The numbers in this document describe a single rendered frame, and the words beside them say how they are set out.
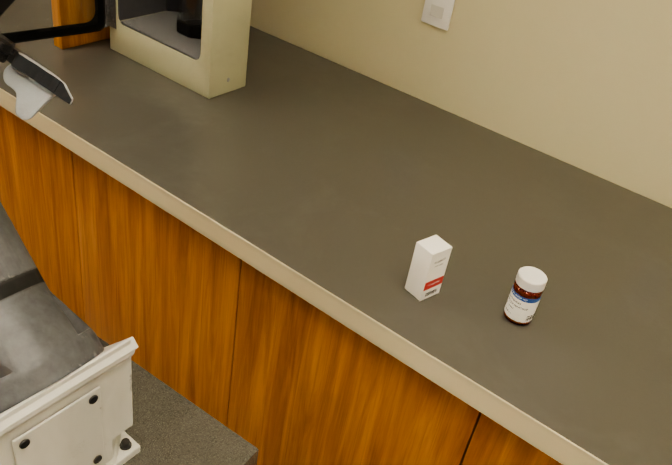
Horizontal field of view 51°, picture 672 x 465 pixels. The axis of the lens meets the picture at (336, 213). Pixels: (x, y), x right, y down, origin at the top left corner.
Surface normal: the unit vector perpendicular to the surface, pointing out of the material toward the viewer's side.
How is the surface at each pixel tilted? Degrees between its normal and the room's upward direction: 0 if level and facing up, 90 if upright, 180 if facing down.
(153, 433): 0
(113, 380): 90
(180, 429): 0
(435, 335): 1
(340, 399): 90
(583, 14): 90
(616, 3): 90
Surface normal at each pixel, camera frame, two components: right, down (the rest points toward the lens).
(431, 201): 0.15, -0.82
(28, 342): 0.46, -0.54
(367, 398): -0.60, 0.37
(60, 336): 0.62, -0.65
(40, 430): 0.77, 0.44
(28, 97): -0.20, 0.01
